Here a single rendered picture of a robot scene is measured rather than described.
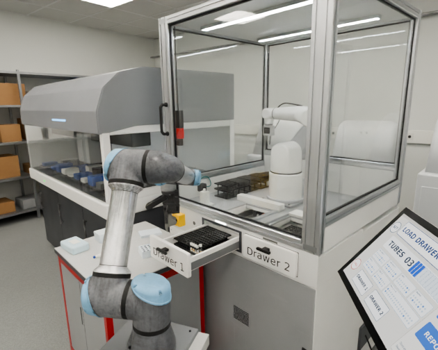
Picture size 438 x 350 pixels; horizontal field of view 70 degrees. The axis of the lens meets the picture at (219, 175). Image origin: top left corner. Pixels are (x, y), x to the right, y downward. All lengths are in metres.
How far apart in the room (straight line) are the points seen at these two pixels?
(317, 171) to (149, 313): 0.75
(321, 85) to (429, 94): 3.25
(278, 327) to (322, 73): 1.11
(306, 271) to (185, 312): 0.76
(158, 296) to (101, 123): 1.33
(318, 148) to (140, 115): 1.33
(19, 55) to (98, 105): 3.55
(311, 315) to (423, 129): 3.30
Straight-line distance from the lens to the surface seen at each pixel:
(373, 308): 1.00
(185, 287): 1.78
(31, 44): 5.63
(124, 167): 1.07
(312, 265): 1.36
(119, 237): 1.05
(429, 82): 4.40
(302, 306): 1.48
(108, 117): 2.09
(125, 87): 2.15
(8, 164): 4.99
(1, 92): 4.94
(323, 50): 1.22
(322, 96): 1.21
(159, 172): 1.05
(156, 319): 1.02
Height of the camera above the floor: 1.53
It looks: 13 degrees down
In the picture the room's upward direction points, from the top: 1 degrees counter-clockwise
